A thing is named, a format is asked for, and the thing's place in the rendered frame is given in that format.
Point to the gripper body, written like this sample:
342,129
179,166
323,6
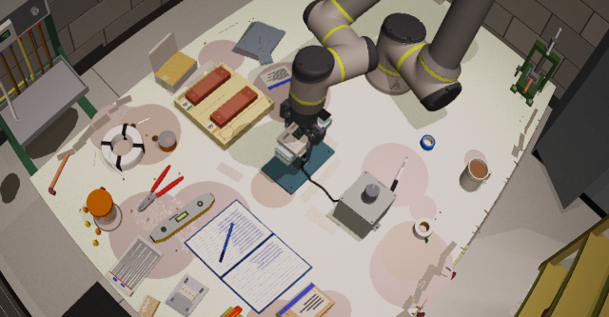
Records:
304,113

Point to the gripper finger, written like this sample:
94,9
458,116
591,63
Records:
291,130
312,143

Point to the white thermostat case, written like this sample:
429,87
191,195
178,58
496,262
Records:
290,149

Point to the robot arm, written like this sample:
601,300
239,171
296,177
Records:
442,26

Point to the white label card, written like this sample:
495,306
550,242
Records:
277,76

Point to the dark grey knob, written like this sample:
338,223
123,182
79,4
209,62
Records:
370,192

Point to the grey control box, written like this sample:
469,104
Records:
354,214

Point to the grey folded cloth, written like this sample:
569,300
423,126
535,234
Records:
259,41

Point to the black marker pen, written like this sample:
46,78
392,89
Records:
398,174

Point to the blue tape roll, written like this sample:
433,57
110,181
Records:
422,142

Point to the blue pen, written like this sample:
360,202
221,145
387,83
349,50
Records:
226,242

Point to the open blue-edged notebook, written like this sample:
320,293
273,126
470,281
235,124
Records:
266,264

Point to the open cardboard box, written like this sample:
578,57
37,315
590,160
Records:
175,69

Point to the white tape roll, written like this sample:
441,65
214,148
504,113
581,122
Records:
417,226

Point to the grey spirit level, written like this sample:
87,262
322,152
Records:
183,217

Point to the brown clipboard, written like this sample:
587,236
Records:
307,303

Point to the grey coffee mug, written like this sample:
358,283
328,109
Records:
468,180

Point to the white lathe chuck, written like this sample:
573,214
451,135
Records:
110,152

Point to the red and green pencils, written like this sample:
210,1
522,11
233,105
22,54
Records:
231,312

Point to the orange lidded jar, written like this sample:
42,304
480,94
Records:
101,204

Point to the grey lined sheet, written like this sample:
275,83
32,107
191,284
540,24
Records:
135,263

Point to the small brown card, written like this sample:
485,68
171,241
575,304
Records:
149,306

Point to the green bench vise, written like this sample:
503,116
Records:
535,72

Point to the green framed tool cart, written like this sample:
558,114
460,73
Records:
43,98

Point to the dark grey cabinet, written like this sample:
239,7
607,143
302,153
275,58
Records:
580,131

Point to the yellow step ladder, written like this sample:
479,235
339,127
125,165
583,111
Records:
571,279

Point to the teal base plate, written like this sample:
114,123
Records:
290,179

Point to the red-brown rail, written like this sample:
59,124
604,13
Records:
233,106
208,85

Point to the tan rail tray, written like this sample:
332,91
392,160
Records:
223,131

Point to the grey switch plate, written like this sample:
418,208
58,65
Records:
186,295

